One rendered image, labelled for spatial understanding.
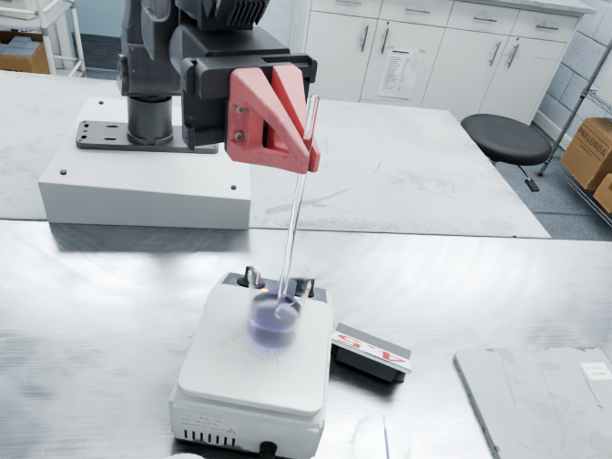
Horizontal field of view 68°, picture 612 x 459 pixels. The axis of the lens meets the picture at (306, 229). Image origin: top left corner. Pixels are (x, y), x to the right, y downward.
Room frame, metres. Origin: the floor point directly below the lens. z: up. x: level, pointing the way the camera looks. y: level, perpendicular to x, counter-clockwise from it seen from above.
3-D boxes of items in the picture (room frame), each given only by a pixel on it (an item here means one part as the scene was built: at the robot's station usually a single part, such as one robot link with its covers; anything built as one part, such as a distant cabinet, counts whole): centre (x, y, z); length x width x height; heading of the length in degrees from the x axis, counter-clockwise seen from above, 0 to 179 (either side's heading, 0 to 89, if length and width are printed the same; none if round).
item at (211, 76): (0.28, 0.04, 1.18); 0.09 x 0.07 x 0.07; 36
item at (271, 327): (0.26, 0.01, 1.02); 0.06 x 0.05 x 0.08; 14
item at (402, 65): (2.83, -0.39, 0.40); 0.24 x 0.01 x 0.30; 104
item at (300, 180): (0.26, 0.01, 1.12); 0.01 x 0.01 x 0.20
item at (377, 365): (0.32, -0.09, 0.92); 0.09 x 0.06 x 0.04; 76
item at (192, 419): (0.28, 0.02, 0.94); 0.22 x 0.13 x 0.08; 1
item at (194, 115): (0.34, 0.07, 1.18); 0.10 x 0.07 x 0.07; 126
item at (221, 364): (0.25, 0.02, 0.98); 0.12 x 0.12 x 0.01; 1
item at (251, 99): (0.29, 0.02, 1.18); 0.09 x 0.07 x 0.07; 36
